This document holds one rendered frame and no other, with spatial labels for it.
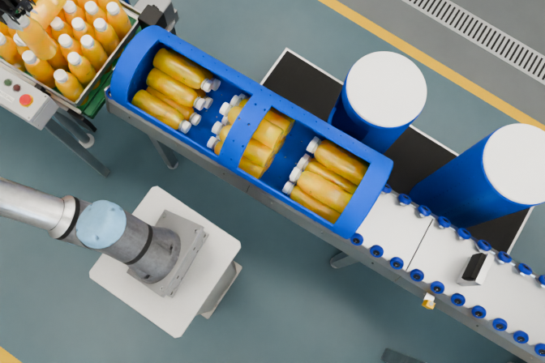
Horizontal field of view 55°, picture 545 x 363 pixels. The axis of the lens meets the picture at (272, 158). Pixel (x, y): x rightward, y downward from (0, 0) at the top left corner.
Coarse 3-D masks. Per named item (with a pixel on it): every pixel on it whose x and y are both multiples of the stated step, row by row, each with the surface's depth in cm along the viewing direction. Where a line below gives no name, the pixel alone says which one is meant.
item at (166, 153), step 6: (150, 138) 227; (156, 144) 234; (162, 144) 235; (162, 150) 239; (168, 150) 247; (162, 156) 256; (168, 156) 253; (174, 156) 263; (168, 162) 263; (174, 162) 269; (174, 168) 275
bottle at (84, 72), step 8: (80, 56) 175; (72, 64) 173; (80, 64) 174; (88, 64) 177; (72, 72) 176; (80, 72) 176; (88, 72) 179; (96, 72) 186; (80, 80) 182; (88, 80) 183
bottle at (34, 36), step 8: (32, 24) 151; (40, 24) 155; (16, 32) 152; (24, 32) 151; (32, 32) 152; (40, 32) 154; (24, 40) 153; (32, 40) 154; (40, 40) 156; (48, 40) 160; (32, 48) 158; (40, 48) 159; (48, 48) 161; (56, 48) 166; (40, 56) 163; (48, 56) 164
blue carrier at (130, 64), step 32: (160, 32) 165; (128, 64) 159; (224, 64) 166; (128, 96) 178; (224, 96) 182; (256, 96) 158; (160, 128) 170; (192, 128) 180; (256, 128) 156; (320, 128) 158; (224, 160) 162; (288, 160) 181; (384, 160) 158; (352, 224) 154
